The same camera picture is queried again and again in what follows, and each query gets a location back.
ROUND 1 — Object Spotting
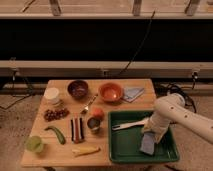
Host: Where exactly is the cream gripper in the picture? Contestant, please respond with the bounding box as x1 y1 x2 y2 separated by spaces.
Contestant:
142 112 169 143

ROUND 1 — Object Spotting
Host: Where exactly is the grey blue sponge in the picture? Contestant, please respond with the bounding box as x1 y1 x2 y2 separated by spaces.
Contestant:
140 132 155 155

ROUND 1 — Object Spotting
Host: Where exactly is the green plastic tray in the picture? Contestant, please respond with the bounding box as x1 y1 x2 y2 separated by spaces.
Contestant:
108 111 179 164

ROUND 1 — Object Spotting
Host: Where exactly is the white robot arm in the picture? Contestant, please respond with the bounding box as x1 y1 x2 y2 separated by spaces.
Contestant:
142 93 213 144

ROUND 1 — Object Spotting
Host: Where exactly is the blue folded cloth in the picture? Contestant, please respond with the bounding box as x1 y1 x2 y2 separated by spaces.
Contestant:
122 87 144 103

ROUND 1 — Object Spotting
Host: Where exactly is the orange bowl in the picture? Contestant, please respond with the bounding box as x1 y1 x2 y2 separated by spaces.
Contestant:
99 82 123 102

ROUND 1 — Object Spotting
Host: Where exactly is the orange peach fruit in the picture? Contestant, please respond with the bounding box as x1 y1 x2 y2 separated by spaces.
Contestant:
91 107 104 120

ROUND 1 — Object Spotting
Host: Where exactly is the small metal cup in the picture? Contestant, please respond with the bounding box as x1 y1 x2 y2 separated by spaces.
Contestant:
87 117 101 134

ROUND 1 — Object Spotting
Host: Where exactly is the metal spoon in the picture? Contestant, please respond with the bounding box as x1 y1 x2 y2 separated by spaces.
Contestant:
80 94 98 114

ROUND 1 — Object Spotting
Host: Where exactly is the yellow banana toy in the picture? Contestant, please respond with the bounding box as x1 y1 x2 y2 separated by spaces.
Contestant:
72 147 100 156

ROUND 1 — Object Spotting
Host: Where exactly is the wooden table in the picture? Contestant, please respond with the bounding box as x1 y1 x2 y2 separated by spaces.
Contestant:
21 79 156 167

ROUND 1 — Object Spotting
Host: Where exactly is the dark purple bowl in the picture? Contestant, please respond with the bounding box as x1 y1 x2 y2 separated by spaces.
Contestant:
67 80 88 100

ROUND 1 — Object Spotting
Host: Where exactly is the green chili pepper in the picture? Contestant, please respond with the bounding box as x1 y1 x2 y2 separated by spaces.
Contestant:
44 126 66 145

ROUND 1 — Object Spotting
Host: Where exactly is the bunch of red grapes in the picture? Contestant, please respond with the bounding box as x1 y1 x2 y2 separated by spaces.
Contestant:
44 108 69 122

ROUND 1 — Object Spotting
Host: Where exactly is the green cup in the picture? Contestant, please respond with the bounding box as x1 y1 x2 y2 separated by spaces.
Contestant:
25 136 44 153

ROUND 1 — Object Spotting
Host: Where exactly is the black cable on wall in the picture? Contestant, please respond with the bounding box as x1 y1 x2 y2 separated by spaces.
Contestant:
117 9 157 77

